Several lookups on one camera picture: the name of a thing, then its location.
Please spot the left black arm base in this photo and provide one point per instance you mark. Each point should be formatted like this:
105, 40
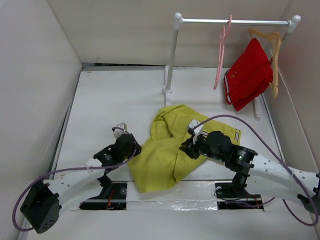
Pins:
112, 197

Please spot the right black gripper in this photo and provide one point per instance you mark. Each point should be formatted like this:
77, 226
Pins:
190, 148

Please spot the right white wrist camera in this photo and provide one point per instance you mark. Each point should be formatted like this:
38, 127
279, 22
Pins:
194, 128

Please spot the pink plastic clothes hanger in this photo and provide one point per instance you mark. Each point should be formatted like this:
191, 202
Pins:
222, 40

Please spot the yellow-green trousers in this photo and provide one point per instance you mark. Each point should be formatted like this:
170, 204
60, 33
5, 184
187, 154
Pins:
161, 164

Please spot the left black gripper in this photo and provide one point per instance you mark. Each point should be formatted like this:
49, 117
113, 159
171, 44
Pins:
134, 147

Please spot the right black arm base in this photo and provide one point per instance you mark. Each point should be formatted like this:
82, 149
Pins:
231, 195

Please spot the red shorts on hanger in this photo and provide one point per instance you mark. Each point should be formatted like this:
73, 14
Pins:
248, 77

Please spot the wooden clothes hanger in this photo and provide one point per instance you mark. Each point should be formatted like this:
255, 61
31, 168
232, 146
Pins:
275, 39

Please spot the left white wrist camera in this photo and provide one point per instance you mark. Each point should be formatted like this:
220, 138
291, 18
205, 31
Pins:
119, 129

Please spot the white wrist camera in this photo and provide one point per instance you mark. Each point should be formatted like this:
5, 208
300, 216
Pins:
119, 129
194, 128

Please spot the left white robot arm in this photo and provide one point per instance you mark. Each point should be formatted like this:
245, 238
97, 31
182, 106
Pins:
46, 200

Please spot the white metal clothes rack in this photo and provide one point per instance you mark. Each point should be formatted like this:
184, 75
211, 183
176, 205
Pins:
179, 20

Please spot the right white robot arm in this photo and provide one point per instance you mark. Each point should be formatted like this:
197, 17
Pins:
254, 173

